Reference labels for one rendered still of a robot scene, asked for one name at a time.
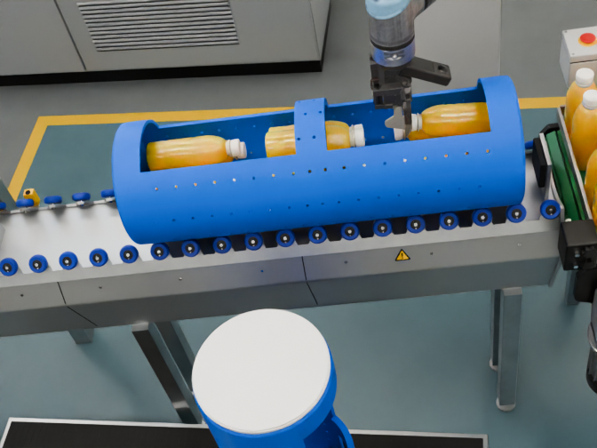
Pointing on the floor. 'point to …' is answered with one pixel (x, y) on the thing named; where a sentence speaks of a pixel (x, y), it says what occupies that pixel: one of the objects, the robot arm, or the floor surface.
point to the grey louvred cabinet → (158, 39)
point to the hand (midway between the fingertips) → (409, 123)
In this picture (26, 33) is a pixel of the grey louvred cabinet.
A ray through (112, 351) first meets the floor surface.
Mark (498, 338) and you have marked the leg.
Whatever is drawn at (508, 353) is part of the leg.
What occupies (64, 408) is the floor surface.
